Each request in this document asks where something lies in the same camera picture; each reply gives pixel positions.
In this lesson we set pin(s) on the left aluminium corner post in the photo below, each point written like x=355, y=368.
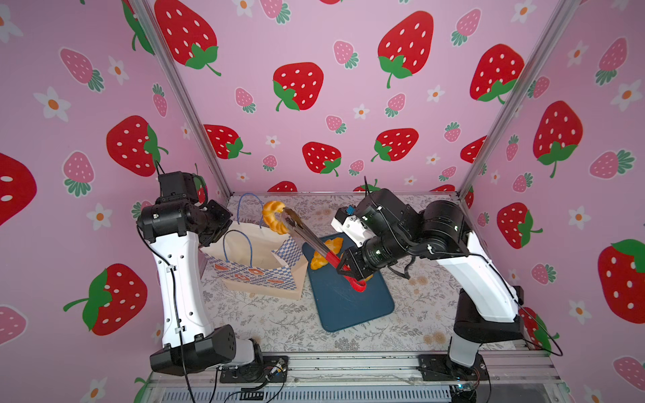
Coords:
x=167, y=63

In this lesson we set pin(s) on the aluminium corner post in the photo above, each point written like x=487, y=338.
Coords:
x=553, y=30
x=167, y=63

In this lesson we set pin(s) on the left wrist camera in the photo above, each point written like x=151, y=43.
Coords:
x=182, y=185

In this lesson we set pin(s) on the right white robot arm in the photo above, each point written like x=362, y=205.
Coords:
x=489, y=309

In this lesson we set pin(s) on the small glazed ring pastry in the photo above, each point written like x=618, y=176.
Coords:
x=270, y=213

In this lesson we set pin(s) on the right aluminium corner post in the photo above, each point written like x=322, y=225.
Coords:
x=553, y=30

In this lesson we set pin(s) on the teal plastic tray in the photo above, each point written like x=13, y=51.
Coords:
x=339, y=306

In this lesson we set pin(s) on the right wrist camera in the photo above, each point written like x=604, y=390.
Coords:
x=346, y=222

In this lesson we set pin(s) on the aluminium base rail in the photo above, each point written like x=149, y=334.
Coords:
x=499, y=376

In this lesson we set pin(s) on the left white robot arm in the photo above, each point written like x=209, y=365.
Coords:
x=174, y=230

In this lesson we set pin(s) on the checkered paper bag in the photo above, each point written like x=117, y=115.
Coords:
x=252, y=258

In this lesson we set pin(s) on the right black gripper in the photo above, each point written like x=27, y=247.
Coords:
x=353, y=262

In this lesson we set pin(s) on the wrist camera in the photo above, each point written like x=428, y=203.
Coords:
x=346, y=222
x=182, y=185

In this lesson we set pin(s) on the red handled metal tongs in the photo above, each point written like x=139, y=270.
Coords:
x=295, y=224

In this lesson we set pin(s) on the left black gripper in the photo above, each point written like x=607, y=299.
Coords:
x=222, y=218

